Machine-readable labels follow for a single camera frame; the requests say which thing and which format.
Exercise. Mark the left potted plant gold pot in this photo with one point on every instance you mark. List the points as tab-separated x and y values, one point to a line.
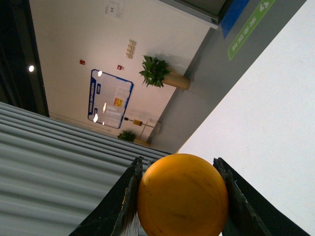
157	73

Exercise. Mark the yellow push button switch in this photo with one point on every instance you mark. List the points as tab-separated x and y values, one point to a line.
182	195

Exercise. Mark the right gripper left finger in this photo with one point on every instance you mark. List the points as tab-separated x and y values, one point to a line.
116	214

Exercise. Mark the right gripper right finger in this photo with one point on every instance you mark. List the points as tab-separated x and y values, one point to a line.
250	214

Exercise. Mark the yellow sign on stand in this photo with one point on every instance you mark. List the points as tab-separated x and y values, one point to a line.
155	125

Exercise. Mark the far small potted plant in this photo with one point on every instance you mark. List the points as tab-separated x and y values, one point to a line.
128	135

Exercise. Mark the blue framed notice board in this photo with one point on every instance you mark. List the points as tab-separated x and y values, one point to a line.
108	98

